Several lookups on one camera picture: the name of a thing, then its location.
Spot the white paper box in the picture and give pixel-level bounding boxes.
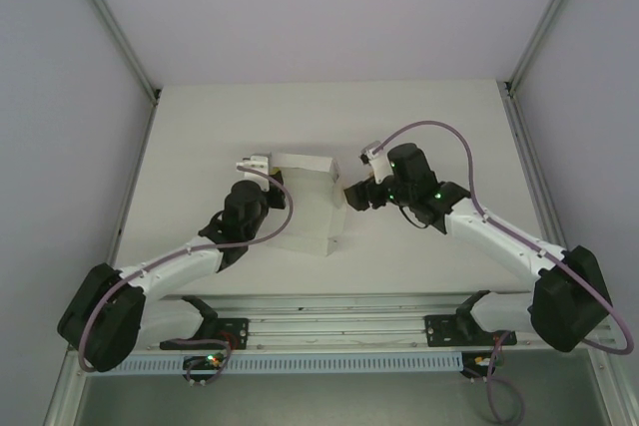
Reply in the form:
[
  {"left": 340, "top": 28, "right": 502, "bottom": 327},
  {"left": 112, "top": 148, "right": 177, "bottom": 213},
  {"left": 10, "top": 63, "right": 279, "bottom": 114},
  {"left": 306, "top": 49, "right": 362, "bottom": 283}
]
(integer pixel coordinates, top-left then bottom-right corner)
[{"left": 267, "top": 150, "right": 346, "bottom": 258}]

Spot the small circuit board with LED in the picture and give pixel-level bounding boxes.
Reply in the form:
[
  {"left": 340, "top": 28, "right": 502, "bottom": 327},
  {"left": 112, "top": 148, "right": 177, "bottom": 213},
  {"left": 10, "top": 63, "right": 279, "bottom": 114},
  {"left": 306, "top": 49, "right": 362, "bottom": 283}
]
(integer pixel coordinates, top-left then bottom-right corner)
[
  {"left": 461, "top": 351, "right": 503, "bottom": 380},
  {"left": 183, "top": 353, "right": 226, "bottom": 382}
]

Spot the grey metal sheet panel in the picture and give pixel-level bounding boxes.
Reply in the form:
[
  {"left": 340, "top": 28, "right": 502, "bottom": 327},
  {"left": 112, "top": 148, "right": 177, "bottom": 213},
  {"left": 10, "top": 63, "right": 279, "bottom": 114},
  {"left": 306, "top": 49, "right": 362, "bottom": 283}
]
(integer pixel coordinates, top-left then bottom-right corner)
[{"left": 79, "top": 373, "right": 608, "bottom": 426}]

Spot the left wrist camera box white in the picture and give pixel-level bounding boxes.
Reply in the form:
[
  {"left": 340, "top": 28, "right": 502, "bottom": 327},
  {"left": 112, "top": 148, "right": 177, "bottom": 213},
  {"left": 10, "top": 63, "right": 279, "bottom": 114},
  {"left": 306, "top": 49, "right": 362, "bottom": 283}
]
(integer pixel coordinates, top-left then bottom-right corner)
[{"left": 234, "top": 153, "right": 274, "bottom": 193}]

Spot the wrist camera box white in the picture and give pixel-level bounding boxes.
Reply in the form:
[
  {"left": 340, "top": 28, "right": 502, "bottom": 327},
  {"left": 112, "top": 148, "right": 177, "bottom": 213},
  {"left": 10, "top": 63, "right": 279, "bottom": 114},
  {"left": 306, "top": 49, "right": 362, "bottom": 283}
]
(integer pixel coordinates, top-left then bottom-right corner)
[
  {"left": 359, "top": 141, "right": 391, "bottom": 184},
  {"left": 234, "top": 153, "right": 274, "bottom": 193}
]

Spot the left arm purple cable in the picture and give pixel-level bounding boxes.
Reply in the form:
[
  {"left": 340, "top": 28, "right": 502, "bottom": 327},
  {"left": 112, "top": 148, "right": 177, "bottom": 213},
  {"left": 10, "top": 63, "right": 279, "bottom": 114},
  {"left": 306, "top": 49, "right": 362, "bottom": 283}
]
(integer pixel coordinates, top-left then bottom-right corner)
[{"left": 77, "top": 164, "right": 294, "bottom": 387}]

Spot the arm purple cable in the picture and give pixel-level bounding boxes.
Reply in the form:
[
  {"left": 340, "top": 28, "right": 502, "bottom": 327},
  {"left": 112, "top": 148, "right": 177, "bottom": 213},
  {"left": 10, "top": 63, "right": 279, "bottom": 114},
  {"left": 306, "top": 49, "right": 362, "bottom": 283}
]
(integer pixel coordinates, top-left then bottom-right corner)
[
  {"left": 77, "top": 164, "right": 294, "bottom": 387},
  {"left": 368, "top": 119, "right": 631, "bottom": 420}
]

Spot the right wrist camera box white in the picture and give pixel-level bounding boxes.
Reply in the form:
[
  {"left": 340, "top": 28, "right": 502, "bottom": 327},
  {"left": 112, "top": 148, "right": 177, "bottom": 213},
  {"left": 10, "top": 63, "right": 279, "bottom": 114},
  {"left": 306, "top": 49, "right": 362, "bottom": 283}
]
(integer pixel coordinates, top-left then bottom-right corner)
[{"left": 359, "top": 141, "right": 391, "bottom": 184}]

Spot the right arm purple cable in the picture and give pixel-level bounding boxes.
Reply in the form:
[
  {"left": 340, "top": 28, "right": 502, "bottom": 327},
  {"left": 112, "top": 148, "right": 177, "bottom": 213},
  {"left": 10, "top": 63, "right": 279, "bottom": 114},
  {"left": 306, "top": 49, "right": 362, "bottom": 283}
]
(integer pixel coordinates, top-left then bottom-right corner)
[{"left": 368, "top": 119, "right": 631, "bottom": 420}]

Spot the aluminium table side rail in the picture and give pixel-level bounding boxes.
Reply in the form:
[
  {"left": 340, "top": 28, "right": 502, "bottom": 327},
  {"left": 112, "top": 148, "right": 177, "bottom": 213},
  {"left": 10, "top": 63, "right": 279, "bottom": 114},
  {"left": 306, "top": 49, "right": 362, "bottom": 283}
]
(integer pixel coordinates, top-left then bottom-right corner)
[
  {"left": 107, "top": 91, "right": 162, "bottom": 267},
  {"left": 497, "top": 79, "right": 570, "bottom": 253}
]

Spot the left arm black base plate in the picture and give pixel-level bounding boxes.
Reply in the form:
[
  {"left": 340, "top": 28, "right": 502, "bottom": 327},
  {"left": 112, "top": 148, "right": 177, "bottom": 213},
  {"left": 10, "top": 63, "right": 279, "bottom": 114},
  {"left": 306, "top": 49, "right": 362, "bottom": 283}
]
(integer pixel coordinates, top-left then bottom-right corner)
[{"left": 159, "top": 317, "right": 250, "bottom": 351}]

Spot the aluminium mounting rail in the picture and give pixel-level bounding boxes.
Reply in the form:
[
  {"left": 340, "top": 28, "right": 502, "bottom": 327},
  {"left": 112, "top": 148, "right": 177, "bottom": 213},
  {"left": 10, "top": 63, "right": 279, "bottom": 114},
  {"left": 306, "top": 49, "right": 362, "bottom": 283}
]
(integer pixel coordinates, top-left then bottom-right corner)
[{"left": 69, "top": 290, "right": 614, "bottom": 353}]

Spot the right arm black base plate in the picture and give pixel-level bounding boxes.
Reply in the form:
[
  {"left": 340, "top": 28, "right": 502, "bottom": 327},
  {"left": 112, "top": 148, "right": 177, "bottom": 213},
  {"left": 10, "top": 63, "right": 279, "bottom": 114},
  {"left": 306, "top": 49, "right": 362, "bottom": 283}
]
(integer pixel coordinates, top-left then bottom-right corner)
[{"left": 424, "top": 313, "right": 518, "bottom": 348}]

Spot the light blue slotted cable duct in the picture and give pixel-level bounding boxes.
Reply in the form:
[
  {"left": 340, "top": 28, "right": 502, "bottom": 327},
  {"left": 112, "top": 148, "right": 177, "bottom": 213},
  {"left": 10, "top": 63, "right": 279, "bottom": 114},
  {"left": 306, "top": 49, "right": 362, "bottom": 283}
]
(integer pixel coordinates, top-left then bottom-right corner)
[{"left": 107, "top": 351, "right": 463, "bottom": 376}]

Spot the aluminium frame post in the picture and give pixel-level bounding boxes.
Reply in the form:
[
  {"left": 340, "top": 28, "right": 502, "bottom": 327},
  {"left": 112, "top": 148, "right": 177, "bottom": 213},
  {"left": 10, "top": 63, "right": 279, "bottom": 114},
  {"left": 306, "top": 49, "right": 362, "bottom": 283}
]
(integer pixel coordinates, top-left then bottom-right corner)
[
  {"left": 59, "top": 0, "right": 162, "bottom": 101},
  {"left": 502, "top": 0, "right": 598, "bottom": 98}
]

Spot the aluminium lower frame bar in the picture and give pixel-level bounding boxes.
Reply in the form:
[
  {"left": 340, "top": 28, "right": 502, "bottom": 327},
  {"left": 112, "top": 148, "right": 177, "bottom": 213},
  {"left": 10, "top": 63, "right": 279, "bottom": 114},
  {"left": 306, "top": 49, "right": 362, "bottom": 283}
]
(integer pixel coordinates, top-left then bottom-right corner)
[
  {"left": 588, "top": 340, "right": 639, "bottom": 426},
  {"left": 43, "top": 350, "right": 91, "bottom": 426}
]

